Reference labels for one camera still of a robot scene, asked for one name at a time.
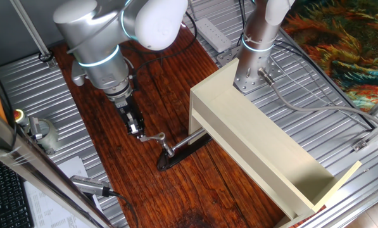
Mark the aluminium frame post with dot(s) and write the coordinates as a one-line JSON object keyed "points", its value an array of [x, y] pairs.
{"points": [[33, 33]]}

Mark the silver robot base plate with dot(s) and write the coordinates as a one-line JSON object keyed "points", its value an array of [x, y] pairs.
{"points": [[271, 77]]}

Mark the brown wood grain board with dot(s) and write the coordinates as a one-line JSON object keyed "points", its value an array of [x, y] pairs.
{"points": [[122, 177]]}

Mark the clear tape roll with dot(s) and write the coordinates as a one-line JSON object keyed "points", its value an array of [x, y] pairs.
{"points": [[51, 139]]}

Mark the steel frame rail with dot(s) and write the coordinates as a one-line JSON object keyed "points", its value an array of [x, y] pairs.
{"points": [[33, 168]]}

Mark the silver metal clamp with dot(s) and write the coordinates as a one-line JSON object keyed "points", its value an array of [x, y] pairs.
{"points": [[35, 126]]}

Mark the printed paper sheets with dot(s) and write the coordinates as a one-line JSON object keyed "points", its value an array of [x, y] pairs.
{"points": [[49, 209]]}

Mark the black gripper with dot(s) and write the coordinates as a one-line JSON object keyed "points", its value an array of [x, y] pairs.
{"points": [[128, 109]]}

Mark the black keyboard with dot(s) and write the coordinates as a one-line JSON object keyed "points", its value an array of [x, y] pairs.
{"points": [[5, 196]]}

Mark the white power strip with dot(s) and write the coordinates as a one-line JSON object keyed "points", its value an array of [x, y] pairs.
{"points": [[212, 35]]}

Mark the black base metal crank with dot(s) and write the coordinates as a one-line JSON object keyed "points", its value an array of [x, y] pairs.
{"points": [[166, 147]]}

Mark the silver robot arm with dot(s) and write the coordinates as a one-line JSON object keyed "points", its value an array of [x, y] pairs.
{"points": [[100, 63]]}

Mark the colourful patterned carpet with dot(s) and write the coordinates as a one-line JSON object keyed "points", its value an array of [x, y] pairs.
{"points": [[340, 47]]}

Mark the red emergency stop button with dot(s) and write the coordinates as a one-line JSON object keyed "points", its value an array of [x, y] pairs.
{"points": [[18, 114]]}

